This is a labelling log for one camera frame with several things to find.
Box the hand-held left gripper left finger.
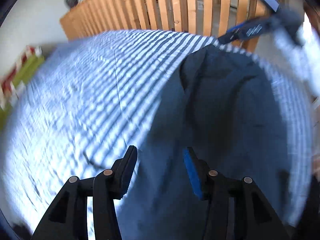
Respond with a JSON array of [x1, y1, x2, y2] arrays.
[[31, 145, 138, 240]]

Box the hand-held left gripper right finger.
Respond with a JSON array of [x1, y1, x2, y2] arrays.
[[183, 146, 292, 240]]

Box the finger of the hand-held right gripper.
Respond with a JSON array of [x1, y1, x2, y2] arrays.
[[217, 17, 278, 47]]

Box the dark blue pants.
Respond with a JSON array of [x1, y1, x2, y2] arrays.
[[117, 46, 293, 240]]

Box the blue white striped bedspread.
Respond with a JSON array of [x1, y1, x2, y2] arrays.
[[5, 29, 315, 238]]

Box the person's dark trouser leg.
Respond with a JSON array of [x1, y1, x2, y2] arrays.
[[287, 220, 315, 240]]

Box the wooden slatted bed frame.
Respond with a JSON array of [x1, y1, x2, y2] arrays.
[[59, 0, 268, 53]]

